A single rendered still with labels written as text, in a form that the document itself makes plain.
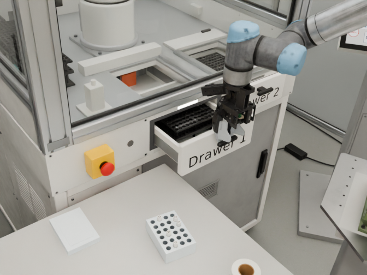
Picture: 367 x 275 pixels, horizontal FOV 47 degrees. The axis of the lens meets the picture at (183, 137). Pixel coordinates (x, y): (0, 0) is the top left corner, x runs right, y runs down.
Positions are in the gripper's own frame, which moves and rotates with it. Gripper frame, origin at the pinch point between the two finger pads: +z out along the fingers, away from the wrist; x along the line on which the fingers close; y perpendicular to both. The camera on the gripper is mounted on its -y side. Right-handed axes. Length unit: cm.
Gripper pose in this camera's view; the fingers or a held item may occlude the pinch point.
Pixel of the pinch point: (223, 138)
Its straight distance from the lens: 124.8
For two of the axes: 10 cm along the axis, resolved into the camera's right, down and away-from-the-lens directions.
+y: 6.3, 4.8, -6.1
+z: -0.5, 8.1, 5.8
